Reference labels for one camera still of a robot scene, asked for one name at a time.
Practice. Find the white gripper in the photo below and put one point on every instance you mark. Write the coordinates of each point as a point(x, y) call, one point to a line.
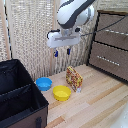
point(63, 39)

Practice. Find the dark brown drawer cabinet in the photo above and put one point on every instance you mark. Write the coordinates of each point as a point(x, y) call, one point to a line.
point(92, 36)

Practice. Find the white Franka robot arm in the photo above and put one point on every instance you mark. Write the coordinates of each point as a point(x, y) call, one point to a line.
point(74, 12)

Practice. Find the large brown drawer front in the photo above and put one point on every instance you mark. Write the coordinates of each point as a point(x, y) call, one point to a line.
point(110, 68)

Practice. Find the colourful patterned snack box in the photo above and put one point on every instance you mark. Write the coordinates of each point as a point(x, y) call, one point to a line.
point(73, 78)

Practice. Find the beige woven curtain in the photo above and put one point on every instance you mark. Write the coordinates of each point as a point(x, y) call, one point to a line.
point(30, 33)

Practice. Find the yellow bowl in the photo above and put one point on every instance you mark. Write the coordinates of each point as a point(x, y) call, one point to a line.
point(62, 92)

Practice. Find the black fabric storage box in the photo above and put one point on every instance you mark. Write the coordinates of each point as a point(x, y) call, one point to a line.
point(16, 100)

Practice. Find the blue bowl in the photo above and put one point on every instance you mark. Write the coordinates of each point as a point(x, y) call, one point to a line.
point(44, 83)

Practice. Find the small brown drawer front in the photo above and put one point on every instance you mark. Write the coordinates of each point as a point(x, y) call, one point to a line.
point(111, 39)
point(111, 20)

